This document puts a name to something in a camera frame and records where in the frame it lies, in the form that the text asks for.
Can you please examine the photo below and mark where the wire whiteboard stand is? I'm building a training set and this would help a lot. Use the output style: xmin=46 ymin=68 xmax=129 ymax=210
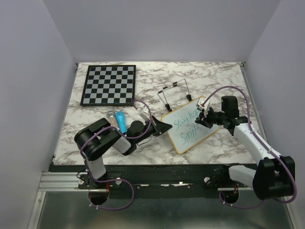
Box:
xmin=157 ymin=78 xmax=192 ymax=112

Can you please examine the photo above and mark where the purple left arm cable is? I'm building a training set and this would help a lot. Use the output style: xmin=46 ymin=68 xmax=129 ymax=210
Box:
xmin=80 ymin=99 xmax=153 ymax=211

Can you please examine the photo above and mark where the black white chessboard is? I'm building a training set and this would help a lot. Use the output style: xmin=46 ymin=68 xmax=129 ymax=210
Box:
xmin=80 ymin=65 xmax=136 ymax=107

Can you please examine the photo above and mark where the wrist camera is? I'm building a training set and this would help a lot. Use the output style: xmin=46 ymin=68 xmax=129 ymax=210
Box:
xmin=139 ymin=105 xmax=150 ymax=121
xmin=196 ymin=97 xmax=210 ymax=116

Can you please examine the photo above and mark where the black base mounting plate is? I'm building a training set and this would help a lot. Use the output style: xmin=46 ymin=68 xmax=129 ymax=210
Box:
xmin=42 ymin=164 xmax=249 ymax=200

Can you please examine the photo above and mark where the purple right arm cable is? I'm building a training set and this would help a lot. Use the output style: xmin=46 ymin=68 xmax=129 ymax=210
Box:
xmin=202 ymin=85 xmax=297 ymax=209

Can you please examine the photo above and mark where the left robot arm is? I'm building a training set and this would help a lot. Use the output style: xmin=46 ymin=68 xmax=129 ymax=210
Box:
xmin=74 ymin=116 xmax=173 ymax=188

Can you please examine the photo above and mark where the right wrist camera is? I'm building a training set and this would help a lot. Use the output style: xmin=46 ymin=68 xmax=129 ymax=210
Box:
xmin=196 ymin=97 xmax=210 ymax=116

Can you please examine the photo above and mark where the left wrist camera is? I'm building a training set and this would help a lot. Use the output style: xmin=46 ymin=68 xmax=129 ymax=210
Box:
xmin=139 ymin=105 xmax=150 ymax=121

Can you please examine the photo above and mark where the blue toy microphone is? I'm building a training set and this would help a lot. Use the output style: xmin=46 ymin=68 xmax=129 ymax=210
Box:
xmin=116 ymin=111 xmax=127 ymax=134

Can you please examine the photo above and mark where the yellow framed whiteboard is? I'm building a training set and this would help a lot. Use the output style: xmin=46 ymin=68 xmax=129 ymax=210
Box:
xmin=161 ymin=96 xmax=220 ymax=155

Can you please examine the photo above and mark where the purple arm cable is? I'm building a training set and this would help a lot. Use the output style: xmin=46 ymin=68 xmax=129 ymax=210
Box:
xmin=202 ymin=85 xmax=297 ymax=209
xmin=80 ymin=99 xmax=153 ymax=211

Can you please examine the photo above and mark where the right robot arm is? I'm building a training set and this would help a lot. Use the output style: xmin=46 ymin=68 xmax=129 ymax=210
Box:
xmin=195 ymin=96 xmax=295 ymax=200

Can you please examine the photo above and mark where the aluminium rail frame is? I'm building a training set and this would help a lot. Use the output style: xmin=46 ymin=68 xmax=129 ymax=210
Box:
xmin=30 ymin=62 xmax=293 ymax=229

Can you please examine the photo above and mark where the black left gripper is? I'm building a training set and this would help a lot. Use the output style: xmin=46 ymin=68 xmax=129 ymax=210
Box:
xmin=135 ymin=115 xmax=172 ymax=145

